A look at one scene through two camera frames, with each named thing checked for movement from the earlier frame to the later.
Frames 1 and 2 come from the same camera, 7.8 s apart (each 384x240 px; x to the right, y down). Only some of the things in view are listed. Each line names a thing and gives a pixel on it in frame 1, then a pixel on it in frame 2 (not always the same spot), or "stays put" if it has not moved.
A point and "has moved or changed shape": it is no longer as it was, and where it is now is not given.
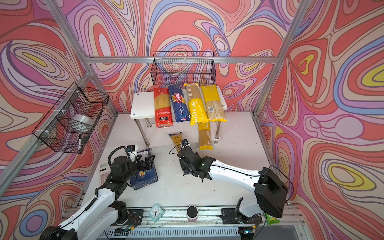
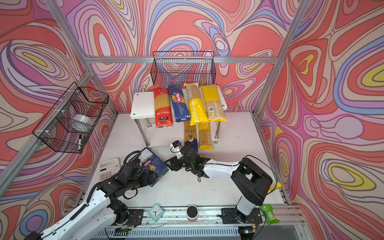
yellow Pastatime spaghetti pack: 205,138 stays put
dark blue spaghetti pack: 179,103 stays put
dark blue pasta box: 144,178 has moved or changed shape
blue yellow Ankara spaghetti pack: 176,138 -> 190,136
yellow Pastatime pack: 197,107 stays put
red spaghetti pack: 163,111 stays put
